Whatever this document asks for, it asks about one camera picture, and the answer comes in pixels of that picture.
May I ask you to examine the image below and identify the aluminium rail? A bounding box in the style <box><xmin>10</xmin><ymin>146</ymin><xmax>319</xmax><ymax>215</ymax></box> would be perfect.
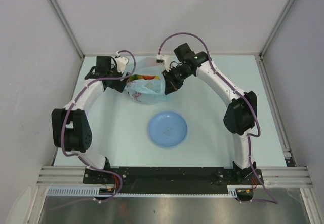
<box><xmin>255</xmin><ymin>55</ymin><xmax>296</xmax><ymax>167</ymax></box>
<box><xmin>36</xmin><ymin>166</ymin><xmax>313</xmax><ymax>188</ymax></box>

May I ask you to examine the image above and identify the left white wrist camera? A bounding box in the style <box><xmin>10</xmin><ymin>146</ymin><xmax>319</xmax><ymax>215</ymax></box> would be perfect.
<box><xmin>114</xmin><ymin>51</ymin><xmax>129</xmax><ymax>73</ymax></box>

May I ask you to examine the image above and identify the aluminium front rail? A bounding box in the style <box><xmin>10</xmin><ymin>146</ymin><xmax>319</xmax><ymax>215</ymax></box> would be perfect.
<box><xmin>36</xmin><ymin>166</ymin><xmax>313</xmax><ymax>188</ymax></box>

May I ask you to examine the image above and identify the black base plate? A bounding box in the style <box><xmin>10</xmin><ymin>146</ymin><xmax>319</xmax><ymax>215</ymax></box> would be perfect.
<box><xmin>83</xmin><ymin>167</ymin><xmax>263</xmax><ymax>195</ymax></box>

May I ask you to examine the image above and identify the aluminium corner post left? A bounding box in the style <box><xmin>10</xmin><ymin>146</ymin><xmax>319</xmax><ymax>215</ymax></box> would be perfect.
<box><xmin>48</xmin><ymin>0</ymin><xmax>85</xmax><ymax>60</ymax></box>

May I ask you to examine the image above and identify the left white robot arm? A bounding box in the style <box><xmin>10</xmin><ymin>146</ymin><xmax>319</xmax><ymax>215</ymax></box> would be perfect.
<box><xmin>51</xmin><ymin>54</ymin><xmax>131</xmax><ymax>183</ymax></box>

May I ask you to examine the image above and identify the aluminium corner post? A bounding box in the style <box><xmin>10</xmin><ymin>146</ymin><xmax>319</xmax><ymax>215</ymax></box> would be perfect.
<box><xmin>259</xmin><ymin>0</ymin><xmax>296</xmax><ymax>59</ymax></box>
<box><xmin>48</xmin><ymin>0</ymin><xmax>85</xmax><ymax>60</ymax></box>

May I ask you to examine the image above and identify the blue plastic plate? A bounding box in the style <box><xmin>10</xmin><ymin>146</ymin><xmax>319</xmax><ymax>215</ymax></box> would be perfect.
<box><xmin>147</xmin><ymin>111</ymin><xmax>188</xmax><ymax>148</ymax></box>

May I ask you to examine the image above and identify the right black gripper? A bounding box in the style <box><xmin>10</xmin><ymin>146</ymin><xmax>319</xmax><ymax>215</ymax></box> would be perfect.
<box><xmin>163</xmin><ymin>65</ymin><xmax>192</xmax><ymax>95</ymax></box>

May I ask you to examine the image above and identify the light blue printed plastic bag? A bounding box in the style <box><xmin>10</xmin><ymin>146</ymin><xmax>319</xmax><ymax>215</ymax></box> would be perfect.
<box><xmin>124</xmin><ymin>57</ymin><xmax>169</xmax><ymax>104</ymax></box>

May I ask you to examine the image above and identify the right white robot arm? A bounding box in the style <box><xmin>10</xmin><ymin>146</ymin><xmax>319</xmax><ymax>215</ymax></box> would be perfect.
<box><xmin>156</xmin><ymin>43</ymin><xmax>261</xmax><ymax>184</ymax></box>

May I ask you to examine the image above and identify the white slotted cable duct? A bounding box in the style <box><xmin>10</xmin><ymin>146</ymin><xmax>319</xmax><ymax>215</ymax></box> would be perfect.
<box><xmin>47</xmin><ymin>186</ymin><xmax>237</xmax><ymax>198</ymax></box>

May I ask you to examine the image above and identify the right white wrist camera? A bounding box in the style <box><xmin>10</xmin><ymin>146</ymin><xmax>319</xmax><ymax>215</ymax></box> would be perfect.
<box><xmin>156</xmin><ymin>54</ymin><xmax>172</xmax><ymax>72</ymax></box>

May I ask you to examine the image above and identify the green yellow fake citrus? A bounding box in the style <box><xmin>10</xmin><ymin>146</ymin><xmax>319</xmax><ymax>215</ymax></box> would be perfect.
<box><xmin>129</xmin><ymin>75</ymin><xmax>138</xmax><ymax>81</ymax></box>

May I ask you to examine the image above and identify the aluminium right side rail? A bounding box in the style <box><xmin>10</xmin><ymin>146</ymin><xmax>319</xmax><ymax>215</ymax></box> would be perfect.
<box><xmin>255</xmin><ymin>55</ymin><xmax>296</xmax><ymax>167</ymax></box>

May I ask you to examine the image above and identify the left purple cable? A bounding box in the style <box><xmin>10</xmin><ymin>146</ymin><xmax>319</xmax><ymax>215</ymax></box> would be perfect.
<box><xmin>48</xmin><ymin>49</ymin><xmax>137</xmax><ymax>209</ymax></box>

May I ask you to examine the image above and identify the orange fake persimmon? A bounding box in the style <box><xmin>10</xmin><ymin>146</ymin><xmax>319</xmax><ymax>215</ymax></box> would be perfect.
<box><xmin>142</xmin><ymin>75</ymin><xmax>160</xmax><ymax>80</ymax></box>

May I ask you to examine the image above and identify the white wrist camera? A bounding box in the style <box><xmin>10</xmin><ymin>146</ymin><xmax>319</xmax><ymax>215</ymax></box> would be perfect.
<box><xmin>156</xmin><ymin>54</ymin><xmax>172</xmax><ymax>72</ymax></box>
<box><xmin>114</xmin><ymin>51</ymin><xmax>129</xmax><ymax>73</ymax></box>

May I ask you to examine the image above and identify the aluminium corner post right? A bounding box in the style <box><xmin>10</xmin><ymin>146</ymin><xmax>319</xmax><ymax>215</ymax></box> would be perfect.
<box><xmin>259</xmin><ymin>0</ymin><xmax>296</xmax><ymax>59</ymax></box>

